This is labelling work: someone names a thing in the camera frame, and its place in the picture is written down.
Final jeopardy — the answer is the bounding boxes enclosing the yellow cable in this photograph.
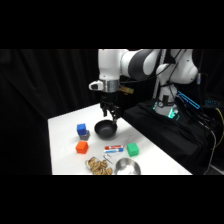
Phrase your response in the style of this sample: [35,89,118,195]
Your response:
[214,106,224,158]

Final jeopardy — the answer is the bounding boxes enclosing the grey cube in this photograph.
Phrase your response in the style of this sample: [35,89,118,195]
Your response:
[78,129,91,141]

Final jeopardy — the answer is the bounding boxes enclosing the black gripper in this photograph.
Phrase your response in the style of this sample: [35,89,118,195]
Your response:
[99,90,122,126]

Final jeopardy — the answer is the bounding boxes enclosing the striped tiger plush toy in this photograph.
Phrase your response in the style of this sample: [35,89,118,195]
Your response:
[84,157,114,175]

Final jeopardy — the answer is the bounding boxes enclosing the green cube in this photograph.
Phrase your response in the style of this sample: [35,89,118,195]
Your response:
[126,142,140,158]

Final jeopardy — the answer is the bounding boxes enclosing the black bowl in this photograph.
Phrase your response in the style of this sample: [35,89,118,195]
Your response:
[93,120,119,140]

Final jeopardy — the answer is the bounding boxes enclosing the blue cube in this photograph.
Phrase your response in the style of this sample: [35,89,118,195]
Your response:
[76,123,87,136]

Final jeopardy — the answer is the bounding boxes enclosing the black curtain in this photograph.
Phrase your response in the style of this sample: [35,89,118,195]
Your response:
[0,49,224,175]

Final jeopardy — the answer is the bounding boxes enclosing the orange cube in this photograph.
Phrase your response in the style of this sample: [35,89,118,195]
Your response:
[75,140,90,155]

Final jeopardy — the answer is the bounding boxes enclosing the red marker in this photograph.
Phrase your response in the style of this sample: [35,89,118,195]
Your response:
[104,144,124,150]

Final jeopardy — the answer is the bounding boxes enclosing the black cloth-covered robot stand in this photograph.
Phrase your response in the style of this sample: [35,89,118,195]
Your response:
[123,99,214,175]

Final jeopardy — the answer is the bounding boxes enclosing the blue-lit control box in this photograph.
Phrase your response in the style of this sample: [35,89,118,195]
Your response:
[176,90,202,111]

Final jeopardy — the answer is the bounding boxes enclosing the blue marker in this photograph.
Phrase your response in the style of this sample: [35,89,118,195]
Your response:
[103,148,124,154]

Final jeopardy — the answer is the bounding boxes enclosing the green base light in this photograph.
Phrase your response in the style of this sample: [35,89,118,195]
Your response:
[167,107,180,122]

